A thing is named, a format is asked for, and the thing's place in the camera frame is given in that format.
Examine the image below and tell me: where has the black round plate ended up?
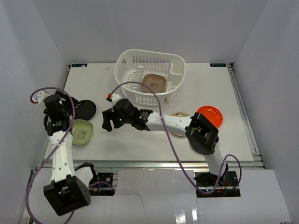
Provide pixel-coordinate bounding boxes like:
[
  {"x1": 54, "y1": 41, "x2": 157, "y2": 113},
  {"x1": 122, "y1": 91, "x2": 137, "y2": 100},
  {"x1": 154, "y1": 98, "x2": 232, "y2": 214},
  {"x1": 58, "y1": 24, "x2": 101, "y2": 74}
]
[{"x1": 75, "y1": 100, "x2": 97, "y2": 121}]

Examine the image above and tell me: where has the green square panda plate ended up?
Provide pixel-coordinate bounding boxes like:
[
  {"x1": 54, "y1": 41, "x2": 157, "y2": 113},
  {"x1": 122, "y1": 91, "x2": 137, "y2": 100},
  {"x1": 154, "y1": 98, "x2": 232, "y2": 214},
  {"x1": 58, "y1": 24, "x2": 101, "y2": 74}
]
[{"x1": 72, "y1": 119, "x2": 94, "y2": 146}]

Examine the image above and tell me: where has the tan square panda plate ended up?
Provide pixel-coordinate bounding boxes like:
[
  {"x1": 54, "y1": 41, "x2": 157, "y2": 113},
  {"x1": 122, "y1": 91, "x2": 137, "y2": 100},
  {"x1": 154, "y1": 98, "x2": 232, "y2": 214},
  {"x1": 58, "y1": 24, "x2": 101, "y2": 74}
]
[{"x1": 142, "y1": 73, "x2": 166, "y2": 93}]

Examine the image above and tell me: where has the orange round plate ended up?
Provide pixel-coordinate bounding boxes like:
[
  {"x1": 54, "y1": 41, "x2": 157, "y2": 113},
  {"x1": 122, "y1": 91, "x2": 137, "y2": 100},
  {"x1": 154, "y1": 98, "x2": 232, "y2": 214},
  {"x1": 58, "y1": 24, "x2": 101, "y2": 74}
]
[{"x1": 197, "y1": 105, "x2": 223, "y2": 128}]

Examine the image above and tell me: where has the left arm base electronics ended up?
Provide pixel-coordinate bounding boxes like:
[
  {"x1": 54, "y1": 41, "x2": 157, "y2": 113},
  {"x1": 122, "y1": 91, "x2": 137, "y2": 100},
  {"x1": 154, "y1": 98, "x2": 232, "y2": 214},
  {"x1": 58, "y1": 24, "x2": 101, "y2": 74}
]
[{"x1": 89, "y1": 172, "x2": 114, "y2": 196}]

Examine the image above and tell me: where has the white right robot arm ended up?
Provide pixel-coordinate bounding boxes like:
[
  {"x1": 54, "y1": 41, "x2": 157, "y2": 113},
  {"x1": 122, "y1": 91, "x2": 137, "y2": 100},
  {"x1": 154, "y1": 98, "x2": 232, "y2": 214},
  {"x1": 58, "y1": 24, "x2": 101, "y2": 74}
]
[{"x1": 102, "y1": 98, "x2": 228, "y2": 186}]

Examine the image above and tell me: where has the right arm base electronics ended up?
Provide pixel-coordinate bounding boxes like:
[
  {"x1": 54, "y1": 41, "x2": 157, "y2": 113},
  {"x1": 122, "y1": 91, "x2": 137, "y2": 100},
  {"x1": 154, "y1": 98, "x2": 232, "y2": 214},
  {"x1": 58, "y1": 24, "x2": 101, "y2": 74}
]
[{"x1": 193, "y1": 171, "x2": 241, "y2": 196}]

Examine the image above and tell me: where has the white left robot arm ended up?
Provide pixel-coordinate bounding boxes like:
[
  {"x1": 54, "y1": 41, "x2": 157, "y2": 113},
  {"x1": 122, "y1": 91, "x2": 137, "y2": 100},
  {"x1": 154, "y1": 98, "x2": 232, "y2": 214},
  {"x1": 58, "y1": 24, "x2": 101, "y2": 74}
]
[{"x1": 43, "y1": 91, "x2": 99, "y2": 216}]

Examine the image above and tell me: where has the left blue corner label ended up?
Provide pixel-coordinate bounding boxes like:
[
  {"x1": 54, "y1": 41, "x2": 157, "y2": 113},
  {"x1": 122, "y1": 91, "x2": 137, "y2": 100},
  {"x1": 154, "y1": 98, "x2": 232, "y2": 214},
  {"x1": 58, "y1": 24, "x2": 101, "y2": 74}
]
[{"x1": 71, "y1": 63, "x2": 88, "y2": 68}]

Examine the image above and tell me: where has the blue corner label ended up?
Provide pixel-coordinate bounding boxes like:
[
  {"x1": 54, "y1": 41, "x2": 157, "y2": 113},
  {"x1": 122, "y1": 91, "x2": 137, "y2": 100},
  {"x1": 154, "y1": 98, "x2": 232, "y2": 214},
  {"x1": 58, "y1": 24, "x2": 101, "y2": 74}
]
[
  {"x1": 210, "y1": 63, "x2": 227, "y2": 67},
  {"x1": 71, "y1": 63, "x2": 88, "y2": 68}
]

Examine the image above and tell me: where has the beige round calligraphy plate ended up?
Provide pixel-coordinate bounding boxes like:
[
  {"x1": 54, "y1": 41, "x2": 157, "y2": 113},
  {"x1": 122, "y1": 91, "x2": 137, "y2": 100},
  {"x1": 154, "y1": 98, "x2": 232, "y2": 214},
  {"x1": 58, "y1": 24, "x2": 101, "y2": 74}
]
[{"x1": 164, "y1": 112, "x2": 191, "y2": 137}]

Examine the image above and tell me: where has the white plastic dish basket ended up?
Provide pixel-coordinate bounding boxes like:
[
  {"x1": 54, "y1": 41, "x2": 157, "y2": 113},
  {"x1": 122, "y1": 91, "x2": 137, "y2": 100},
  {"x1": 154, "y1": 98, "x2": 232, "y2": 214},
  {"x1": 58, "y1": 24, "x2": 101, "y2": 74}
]
[{"x1": 114, "y1": 49, "x2": 186, "y2": 106}]

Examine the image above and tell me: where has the right blue corner label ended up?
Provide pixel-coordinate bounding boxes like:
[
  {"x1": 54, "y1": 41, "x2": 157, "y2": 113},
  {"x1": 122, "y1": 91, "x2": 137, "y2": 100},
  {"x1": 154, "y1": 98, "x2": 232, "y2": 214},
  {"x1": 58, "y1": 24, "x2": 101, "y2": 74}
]
[{"x1": 210, "y1": 63, "x2": 227, "y2": 67}]

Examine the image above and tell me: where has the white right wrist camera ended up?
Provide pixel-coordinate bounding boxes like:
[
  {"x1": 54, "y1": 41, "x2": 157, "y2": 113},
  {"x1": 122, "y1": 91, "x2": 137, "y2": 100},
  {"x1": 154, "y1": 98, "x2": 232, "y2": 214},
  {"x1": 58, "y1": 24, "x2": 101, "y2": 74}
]
[{"x1": 106, "y1": 93, "x2": 122, "y2": 104}]

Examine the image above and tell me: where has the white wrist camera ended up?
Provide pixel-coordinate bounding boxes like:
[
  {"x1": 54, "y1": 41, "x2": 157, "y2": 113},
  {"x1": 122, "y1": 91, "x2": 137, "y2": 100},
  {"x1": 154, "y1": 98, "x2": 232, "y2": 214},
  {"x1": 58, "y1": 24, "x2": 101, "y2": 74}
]
[
  {"x1": 106, "y1": 93, "x2": 122, "y2": 104},
  {"x1": 30, "y1": 91, "x2": 50, "y2": 105}
]

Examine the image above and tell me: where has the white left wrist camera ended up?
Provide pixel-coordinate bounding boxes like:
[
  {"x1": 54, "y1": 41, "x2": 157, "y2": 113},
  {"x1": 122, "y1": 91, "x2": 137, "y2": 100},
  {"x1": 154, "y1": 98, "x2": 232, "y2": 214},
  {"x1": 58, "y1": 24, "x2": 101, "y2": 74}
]
[{"x1": 30, "y1": 91, "x2": 50, "y2": 105}]

